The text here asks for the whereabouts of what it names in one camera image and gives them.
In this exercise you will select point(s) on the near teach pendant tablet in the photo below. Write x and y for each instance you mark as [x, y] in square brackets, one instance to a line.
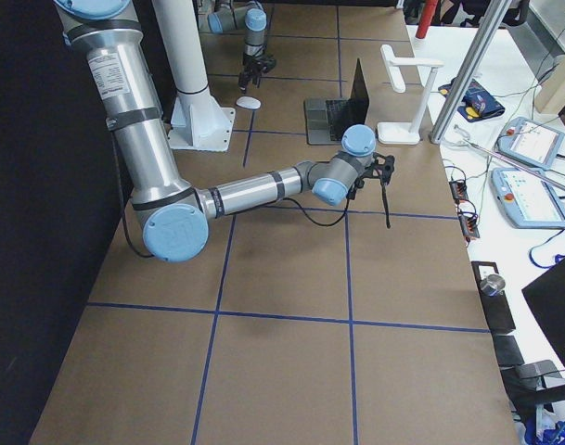
[526, 200]

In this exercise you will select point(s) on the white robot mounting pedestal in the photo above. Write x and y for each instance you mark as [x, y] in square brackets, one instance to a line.
[198, 122]

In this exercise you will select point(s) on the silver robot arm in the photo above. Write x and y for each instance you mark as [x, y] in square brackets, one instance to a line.
[252, 19]
[173, 214]

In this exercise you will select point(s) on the black mouse pad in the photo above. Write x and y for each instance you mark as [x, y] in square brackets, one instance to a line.
[385, 203]

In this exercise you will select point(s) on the black monitor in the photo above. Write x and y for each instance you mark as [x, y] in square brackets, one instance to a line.
[545, 297]

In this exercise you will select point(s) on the teach pendant tablet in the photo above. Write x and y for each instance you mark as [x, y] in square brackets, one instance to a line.
[530, 142]
[526, 200]

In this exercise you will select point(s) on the grey laptop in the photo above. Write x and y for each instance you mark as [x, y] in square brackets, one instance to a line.
[328, 119]

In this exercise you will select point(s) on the aluminium frame post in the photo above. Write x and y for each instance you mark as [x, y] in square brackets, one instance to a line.
[493, 17]

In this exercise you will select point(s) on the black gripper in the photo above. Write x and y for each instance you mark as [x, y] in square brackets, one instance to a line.
[250, 62]
[357, 185]

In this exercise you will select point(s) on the red cylinder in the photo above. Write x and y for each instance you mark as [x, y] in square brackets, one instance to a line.
[426, 18]

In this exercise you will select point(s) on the silver metal cylinder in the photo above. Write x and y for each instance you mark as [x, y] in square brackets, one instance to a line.
[492, 285]

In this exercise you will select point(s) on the white computer mouse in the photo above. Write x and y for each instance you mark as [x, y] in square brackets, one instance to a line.
[248, 102]

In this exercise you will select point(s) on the far teach pendant tablet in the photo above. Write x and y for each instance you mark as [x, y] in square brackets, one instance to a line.
[530, 142]

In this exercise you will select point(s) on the space pattern pencil case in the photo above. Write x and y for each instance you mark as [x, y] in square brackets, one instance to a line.
[478, 104]

